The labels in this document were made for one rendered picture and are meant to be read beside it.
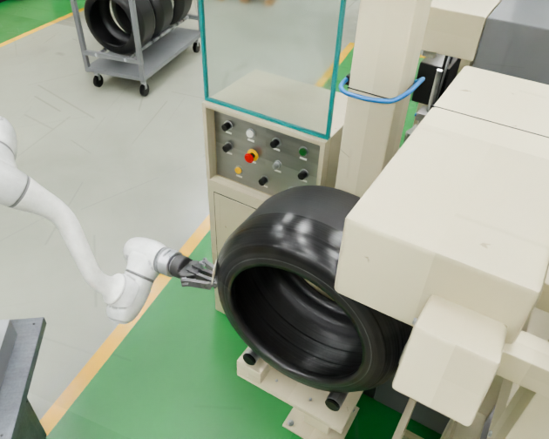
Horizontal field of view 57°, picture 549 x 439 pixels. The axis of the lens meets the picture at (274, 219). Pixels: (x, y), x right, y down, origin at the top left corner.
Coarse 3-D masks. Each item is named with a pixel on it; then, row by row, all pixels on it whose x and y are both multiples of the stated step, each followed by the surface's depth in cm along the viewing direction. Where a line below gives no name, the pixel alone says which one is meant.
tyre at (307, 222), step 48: (288, 192) 132; (336, 192) 126; (240, 240) 125; (288, 240) 116; (336, 240) 114; (240, 288) 152; (288, 288) 164; (240, 336) 146; (288, 336) 157; (336, 336) 158; (384, 336) 115; (336, 384) 133
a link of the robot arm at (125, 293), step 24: (24, 192) 134; (48, 192) 141; (48, 216) 143; (72, 216) 147; (72, 240) 148; (96, 264) 155; (96, 288) 156; (120, 288) 159; (144, 288) 164; (120, 312) 160
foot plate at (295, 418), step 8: (288, 416) 233; (296, 416) 233; (352, 416) 234; (288, 424) 229; (296, 424) 230; (304, 424) 230; (296, 432) 227; (304, 432) 227; (312, 432) 227; (320, 432) 227; (336, 432) 228; (344, 432) 228
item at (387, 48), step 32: (384, 0) 109; (416, 0) 106; (384, 32) 113; (416, 32) 114; (352, 64) 122; (384, 64) 117; (416, 64) 124; (384, 96) 122; (352, 128) 131; (384, 128) 126; (352, 160) 137; (384, 160) 132; (352, 192) 143
